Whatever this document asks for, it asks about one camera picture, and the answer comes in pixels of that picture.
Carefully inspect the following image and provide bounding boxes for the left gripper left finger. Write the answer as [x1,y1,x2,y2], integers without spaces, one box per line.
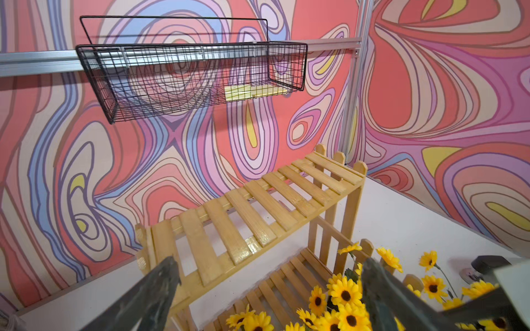
[83,257,182,330]

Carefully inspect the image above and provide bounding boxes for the yellow sticky notes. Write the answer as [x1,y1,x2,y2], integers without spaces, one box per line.
[224,84,290,102]

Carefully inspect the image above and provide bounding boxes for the wooden two-tier shelf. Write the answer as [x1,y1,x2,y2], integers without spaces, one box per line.
[135,145,368,330]

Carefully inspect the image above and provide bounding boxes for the grey black stapler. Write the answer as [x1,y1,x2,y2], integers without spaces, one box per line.
[459,255,511,284]

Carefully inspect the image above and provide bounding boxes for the back black wire basket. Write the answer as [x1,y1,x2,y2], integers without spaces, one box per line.
[75,15,309,124]

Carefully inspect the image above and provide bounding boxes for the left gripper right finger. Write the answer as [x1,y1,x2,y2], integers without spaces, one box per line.
[361,258,458,330]

